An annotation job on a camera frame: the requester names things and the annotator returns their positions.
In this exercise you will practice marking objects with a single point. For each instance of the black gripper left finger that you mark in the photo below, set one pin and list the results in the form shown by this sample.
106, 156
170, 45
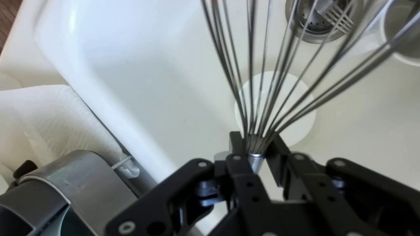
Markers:
190, 193

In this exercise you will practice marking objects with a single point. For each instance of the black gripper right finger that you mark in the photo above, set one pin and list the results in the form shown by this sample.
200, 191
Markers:
347, 198

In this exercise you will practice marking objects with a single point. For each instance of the silver wire whisk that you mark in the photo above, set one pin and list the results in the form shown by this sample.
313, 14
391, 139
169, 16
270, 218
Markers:
283, 59

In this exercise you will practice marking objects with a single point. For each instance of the white kitchen sink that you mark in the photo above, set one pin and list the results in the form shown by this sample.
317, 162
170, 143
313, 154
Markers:
148, 71

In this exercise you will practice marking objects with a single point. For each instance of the steel sink drain strainer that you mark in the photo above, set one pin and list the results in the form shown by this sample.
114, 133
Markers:
304, 23

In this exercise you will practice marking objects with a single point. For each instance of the small white round lid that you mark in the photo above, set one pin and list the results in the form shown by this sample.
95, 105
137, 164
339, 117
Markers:
258, 93

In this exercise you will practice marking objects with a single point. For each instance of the white paper towel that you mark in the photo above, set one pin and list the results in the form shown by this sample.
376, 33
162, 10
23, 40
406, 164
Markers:
43, 124

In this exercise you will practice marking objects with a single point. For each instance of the white mug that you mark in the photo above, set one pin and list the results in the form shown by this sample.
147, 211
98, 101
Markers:
397, 23

